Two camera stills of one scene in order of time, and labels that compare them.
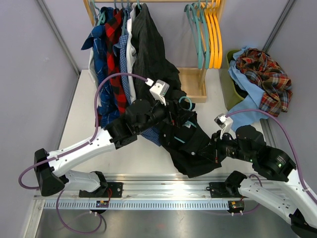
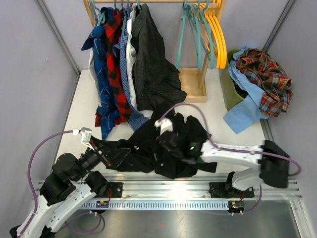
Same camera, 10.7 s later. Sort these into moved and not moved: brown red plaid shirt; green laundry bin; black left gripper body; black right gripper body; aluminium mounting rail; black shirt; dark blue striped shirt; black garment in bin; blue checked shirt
Moved: black shirt; black right gripper body; black left gripper body
Not moved: dark blue striped shirt; brown red plaid shirt; green laundry bin; black garment in bin; blue checked shirt; aluminium mounting rail
